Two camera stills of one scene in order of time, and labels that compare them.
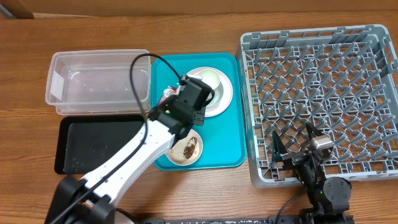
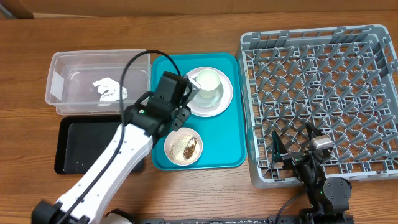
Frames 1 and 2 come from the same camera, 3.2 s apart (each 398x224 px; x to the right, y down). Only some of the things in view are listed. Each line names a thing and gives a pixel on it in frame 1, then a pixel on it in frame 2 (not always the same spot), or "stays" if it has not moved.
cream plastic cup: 211,77 stays
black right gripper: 298,155 stays
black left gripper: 200,116 → 183,114
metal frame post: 7,14 stays
